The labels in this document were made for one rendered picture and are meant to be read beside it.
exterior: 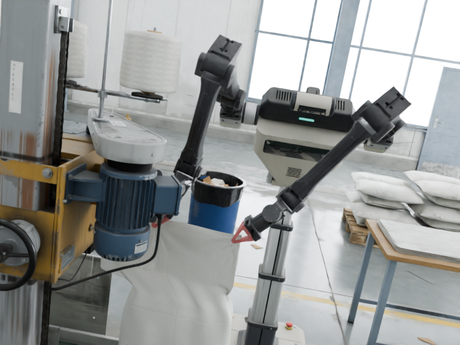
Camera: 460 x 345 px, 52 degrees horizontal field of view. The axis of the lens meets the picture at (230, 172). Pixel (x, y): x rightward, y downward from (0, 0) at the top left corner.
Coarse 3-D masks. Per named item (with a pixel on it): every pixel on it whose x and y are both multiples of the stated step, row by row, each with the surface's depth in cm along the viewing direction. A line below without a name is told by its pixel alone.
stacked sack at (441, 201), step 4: (428, 196) 494; (432, 196) 486; (436, 196) 483; (432, 200) 483; (436, 200) 476; (440, 200) 475; (444, 200) 475; (448, 200) 475; (452, 200) 476; (440, 204) 473; (444, 204) 472; (448, 204) 472; (452, 204) 472; (456, 204) 472; (456, 208) 476
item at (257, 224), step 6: (252, 216) 162; (258, 216) 156; (252, 222) 156; (258, 222) 155; (264, 222) 155; (270, 222) 156; (252, 228) 153; (258, 228) 156; (264, 228) 156; (258, 234) 154
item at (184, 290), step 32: (160, 256) 167; (192, 256) 163; (224, 256) 161; (160, 288) 165; (192, 288) 164; (224, 288) 165; (128, 320) 166; (160, 320) 163; (192, 320) 162; (224, 320) 163
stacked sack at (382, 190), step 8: (360, 184) 484; (368, 184) 480; (376, 184) 480; (384, 184) 486; (368, 192) 471; (376, 192) 469; (384, 192) 468; (392, 192) 467; (400, 192) 468; (408, 192) 472; (416, 192) 487; (392, 200) 468; (400, 200) 465; (408, 200) 464; (416, 200) 463
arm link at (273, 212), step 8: (280, 192) 155; (280, 200) 154; (264, 208) 148; (272, 208) 148; (280, 208) 147; (288, 208) 155; (296, 208) 154; (264, 216) 148; (272, 216) 147; (280, 216) 150
